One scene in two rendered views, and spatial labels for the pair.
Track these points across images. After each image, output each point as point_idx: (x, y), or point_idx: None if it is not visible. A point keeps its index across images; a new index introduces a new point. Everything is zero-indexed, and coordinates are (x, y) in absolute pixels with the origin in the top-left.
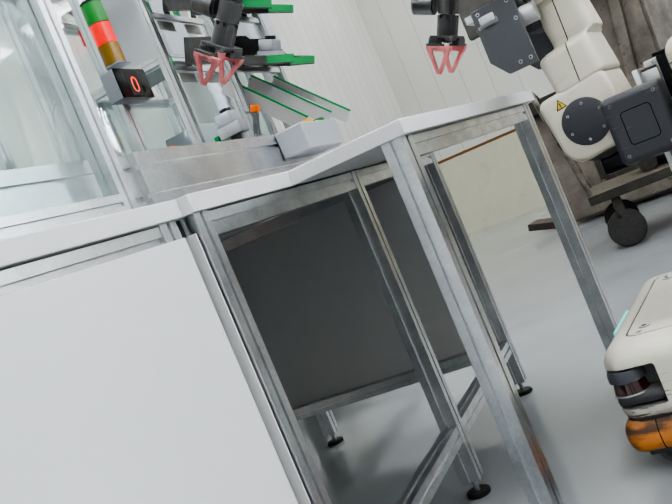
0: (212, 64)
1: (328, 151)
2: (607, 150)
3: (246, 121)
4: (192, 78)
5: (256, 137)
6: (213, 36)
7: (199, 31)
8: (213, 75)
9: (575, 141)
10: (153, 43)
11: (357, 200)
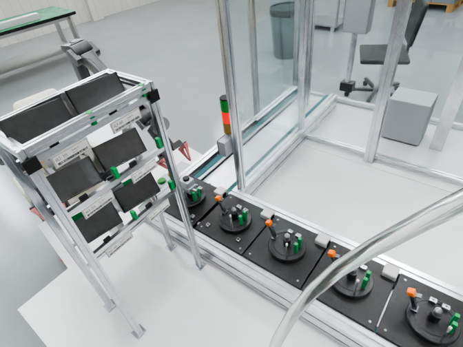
0: (183, 149)
1: None
2: None
3: (162, 213)
4: (153, 215)
5: (201, 156)
6: (171, 140)
7: (87, 213)
8: (117, 242)
9: None
10: (176, 166)
11: None
